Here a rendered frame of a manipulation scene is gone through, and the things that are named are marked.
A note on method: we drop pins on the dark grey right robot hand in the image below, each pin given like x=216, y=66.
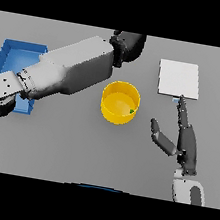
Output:
x=187, y=141

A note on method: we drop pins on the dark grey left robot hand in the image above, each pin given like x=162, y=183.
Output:
x=129, y=46

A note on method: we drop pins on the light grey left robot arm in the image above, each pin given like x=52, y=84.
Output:
x=75, y=64

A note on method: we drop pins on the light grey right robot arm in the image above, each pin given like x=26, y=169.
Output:
x=185, y=190

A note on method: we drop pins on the yellow bowl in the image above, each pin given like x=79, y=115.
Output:
x=119, y=103

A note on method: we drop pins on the flat pale square scale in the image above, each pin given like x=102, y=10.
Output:
x=178, y=79

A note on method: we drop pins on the green nut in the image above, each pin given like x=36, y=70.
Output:
x=131, y=111

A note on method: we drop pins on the blue tray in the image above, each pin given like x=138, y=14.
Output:
x=16, y=57

